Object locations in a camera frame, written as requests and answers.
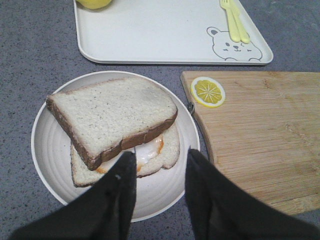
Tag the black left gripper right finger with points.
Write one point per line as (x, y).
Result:
(219, 210)

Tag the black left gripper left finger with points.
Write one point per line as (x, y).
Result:
(103, 212)

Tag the fried egg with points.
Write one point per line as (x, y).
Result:
(143, 154)

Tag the white round plate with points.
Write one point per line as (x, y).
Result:
(51, 153)

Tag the white bread slice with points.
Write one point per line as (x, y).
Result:
(107, 117)
(169, 155)

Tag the white rectangular tray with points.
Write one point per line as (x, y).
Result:
(194, 32)

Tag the wooden cutting board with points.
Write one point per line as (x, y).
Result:
(265, 137)

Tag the lemon slice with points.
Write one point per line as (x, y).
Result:
(207, 92)

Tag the yellow plastic fork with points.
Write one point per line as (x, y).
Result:
(232, 27)

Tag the yellow lemon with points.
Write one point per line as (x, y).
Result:
(94, 4)

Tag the metal cutting board handle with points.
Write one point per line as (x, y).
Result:
(191, 108)

